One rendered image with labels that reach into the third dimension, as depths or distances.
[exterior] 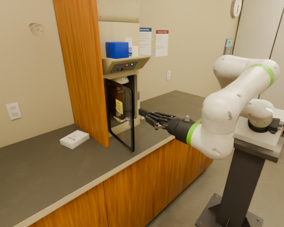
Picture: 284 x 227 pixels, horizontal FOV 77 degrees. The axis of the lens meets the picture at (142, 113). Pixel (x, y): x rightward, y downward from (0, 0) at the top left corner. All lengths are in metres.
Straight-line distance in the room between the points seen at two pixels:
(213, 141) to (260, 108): 0.72
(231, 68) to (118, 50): 0.61
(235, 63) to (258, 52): 2.89
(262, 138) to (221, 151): 0.87
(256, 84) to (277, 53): 3.04
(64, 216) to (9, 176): 0.38
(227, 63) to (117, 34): 0.67
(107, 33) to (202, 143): 0.85
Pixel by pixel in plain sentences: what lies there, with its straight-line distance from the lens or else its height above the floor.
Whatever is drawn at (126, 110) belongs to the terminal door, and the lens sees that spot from 1.00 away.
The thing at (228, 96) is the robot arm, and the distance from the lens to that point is 0.56.
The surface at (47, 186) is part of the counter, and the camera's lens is 1.09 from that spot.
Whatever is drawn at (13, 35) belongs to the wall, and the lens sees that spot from 1.44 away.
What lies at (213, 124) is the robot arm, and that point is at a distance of 0.57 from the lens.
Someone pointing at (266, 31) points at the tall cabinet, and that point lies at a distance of 3.82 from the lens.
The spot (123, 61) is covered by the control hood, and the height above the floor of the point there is 1.50.
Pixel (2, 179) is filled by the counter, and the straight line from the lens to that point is 1.25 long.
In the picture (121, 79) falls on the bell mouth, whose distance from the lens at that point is 1.30.
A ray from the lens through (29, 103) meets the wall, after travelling 1.51.
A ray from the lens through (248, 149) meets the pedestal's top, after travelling 1.43.
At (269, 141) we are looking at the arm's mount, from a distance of 1.47.
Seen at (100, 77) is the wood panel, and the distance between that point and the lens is 1.06.
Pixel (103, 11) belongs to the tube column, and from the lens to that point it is 1.18.
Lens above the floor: 1.65
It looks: 24 degrees down
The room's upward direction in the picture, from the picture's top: straight up
